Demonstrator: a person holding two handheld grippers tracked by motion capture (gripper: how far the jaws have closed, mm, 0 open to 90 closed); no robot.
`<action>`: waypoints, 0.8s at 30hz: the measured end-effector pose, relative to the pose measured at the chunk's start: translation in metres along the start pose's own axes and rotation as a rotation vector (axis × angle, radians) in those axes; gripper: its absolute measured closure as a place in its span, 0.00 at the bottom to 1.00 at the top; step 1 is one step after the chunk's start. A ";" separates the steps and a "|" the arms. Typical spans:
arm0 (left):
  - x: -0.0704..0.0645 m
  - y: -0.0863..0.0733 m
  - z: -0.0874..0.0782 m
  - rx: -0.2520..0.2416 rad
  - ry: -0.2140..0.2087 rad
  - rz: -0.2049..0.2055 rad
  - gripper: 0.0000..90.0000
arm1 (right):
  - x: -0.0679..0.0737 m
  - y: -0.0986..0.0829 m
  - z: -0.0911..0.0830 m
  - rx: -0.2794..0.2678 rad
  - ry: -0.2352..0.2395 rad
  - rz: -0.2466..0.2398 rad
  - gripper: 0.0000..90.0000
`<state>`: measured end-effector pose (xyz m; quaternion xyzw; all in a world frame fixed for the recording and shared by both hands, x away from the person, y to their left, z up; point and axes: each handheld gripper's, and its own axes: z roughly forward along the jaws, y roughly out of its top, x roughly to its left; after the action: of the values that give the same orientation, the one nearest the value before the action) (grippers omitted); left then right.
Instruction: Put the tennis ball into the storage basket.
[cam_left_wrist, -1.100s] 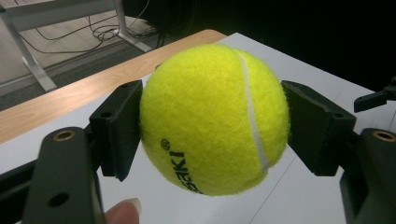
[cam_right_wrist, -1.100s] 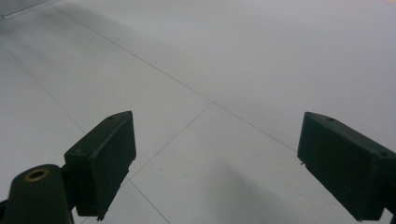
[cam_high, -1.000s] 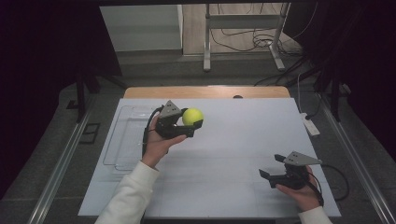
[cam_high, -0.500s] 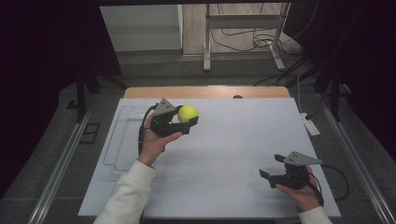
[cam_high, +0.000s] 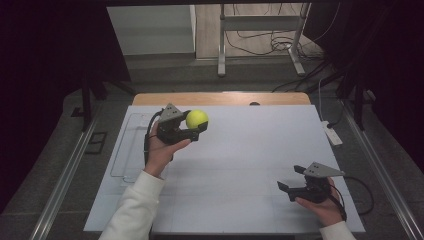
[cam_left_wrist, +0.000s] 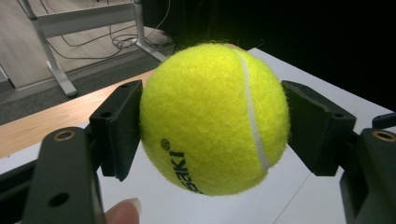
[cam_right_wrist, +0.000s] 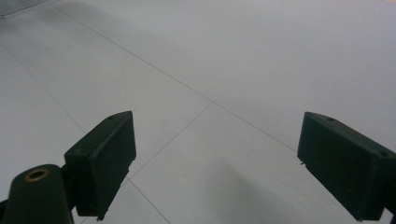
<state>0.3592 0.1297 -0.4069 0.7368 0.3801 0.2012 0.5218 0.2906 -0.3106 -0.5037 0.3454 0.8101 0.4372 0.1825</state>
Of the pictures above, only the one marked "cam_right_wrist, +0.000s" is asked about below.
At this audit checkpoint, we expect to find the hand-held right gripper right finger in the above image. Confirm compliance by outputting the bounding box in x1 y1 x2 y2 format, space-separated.
296 111 396 222

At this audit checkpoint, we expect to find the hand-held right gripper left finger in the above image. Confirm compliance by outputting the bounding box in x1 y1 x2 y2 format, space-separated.
64 110 137 222

